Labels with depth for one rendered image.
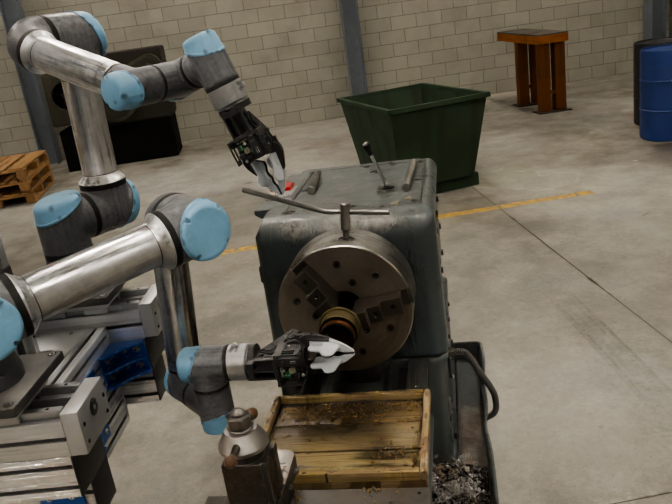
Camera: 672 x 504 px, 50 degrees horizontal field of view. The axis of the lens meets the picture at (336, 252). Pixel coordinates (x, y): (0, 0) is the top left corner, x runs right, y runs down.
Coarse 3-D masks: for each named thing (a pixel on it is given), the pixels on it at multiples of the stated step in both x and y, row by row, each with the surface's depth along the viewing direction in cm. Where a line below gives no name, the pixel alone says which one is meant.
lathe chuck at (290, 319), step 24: (336, 240) 165; (360, 240) 165; (312, 264) 163; (336, 264) 163; (360, 264) 162; (384, 264) 161; (288, 288) 166; (336, 288) 165; (360, 288) 164; (384, 288) 163; (408, 288) 166; (288, 312) 168; (312, 312) 168; (408, 312) 164; (360, 336) 168; (384, 336) 167; (360, 360) 170; (384, 360) 169
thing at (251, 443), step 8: (256, 424) 112; (224, 432) 111; (248, 432) 110; (256, 432) 111; (264, 432) 113; (224, 440) 110; (232, 440) 110; (240, 440) 109; (248, 440) 109; (256, 440) 110; (264, 440) 111; (224, 448) 110; (240, 448) 109; (248, 448) 109; (256, 448) 110; (264, 448) 111; (224, 456) 110; (240, 456) 109; (248, 456) 109
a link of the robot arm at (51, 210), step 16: (64, 192) 179; (48, 208) 171; (64, 208) 172; (80, 208) 176; (96, 208) 179; (48, 224) 172; (64, 224) 173; (80, 224) 176; (96, 224) 179; (48, 240) 174; (64, 240) 174; (80, 240) 176
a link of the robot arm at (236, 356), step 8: (232, 344) 148; (240, 344) 149; (248, 344) 149; (232, 352) 147; (240, 352) 147; (232, 360) 146; (240, 360) 146; (232, 368) 146; (240, 368) 146; (232, 376) 147; (240, 376) 147
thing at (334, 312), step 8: (328, 312) 157; (336, 312) 156; (344, 312) 156; (352, 312) 156; (320, 320) 158; (328, 320) 154; (336, 320) 153; (344, 320) 154; (352, 320) 155; (320, 328) 155; (328, 328) 152; (336, 328) 152; (344, 328) 151; (352, 328) 153; (360, 328) 158; (328, 336) 159; (336, 336) 159; (344, 336) 159; (352, 336) 152; (352, 344) 153
